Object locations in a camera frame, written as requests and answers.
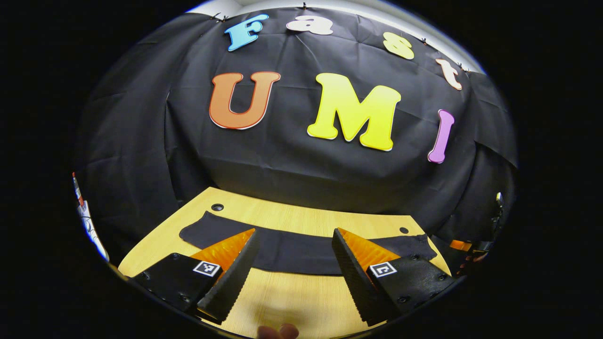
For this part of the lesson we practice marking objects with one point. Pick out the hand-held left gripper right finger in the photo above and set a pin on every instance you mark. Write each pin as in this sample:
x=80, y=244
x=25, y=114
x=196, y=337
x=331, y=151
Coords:
x=355, y=282

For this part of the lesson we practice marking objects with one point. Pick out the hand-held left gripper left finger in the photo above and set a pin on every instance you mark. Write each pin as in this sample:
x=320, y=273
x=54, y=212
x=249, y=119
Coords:
x=233, y=285

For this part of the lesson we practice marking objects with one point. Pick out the black backdrop cloth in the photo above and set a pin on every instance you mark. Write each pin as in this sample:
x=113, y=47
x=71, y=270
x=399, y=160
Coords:
x=282, y=165

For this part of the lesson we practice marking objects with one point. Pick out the dark grey jeans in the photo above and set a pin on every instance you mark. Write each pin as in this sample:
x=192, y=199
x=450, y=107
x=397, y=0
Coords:
x=292, y=249

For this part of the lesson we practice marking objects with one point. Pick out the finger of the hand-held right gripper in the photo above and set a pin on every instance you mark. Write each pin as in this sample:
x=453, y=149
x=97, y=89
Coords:
x=481, y=246
x=473, y=259

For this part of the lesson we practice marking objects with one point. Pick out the white desk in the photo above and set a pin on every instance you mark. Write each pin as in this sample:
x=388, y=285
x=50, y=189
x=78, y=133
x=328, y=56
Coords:
x=87, y=221

